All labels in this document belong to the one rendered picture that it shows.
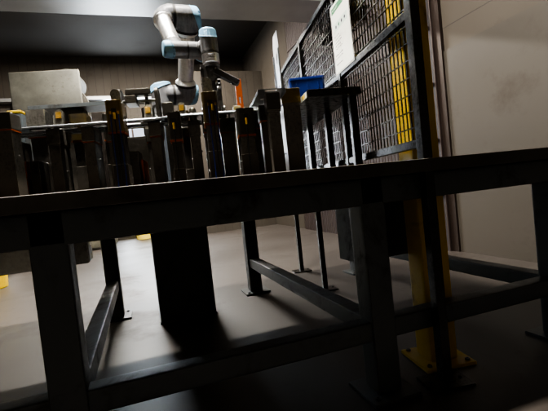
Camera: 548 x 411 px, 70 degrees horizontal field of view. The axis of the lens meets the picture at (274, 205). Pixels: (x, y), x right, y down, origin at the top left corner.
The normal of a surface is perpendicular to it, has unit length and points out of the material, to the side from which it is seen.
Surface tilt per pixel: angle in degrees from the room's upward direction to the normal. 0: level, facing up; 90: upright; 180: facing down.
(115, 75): 90
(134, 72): 90
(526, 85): 90
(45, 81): 90
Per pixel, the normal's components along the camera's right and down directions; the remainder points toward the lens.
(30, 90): 0.18, 0.02
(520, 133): -0.94, 0.11
